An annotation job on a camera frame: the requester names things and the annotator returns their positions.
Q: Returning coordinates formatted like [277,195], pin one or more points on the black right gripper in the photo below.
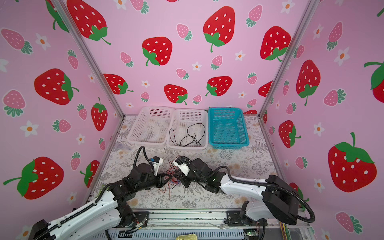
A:
[182,177]

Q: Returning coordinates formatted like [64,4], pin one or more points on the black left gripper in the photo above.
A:
[162,180]

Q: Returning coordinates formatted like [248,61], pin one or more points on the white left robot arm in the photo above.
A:
[109,210]

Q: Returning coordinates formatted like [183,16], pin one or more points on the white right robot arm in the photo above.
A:
[278,199]

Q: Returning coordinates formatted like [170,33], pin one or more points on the middle white plastic basket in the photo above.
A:
[188,130]

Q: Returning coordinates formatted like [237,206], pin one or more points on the white plastic basket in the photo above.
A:
[188,130]
[151,126]

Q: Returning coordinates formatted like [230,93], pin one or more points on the left white plastic basket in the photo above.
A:
[151,126]

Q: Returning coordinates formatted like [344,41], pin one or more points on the gold object at bottom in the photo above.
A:
[187,237]

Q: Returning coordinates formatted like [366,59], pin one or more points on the teal plastic basket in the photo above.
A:
[227,128]

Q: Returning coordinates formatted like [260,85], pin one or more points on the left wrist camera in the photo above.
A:
[157,162]

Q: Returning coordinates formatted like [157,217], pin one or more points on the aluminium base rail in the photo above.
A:
[206,224]

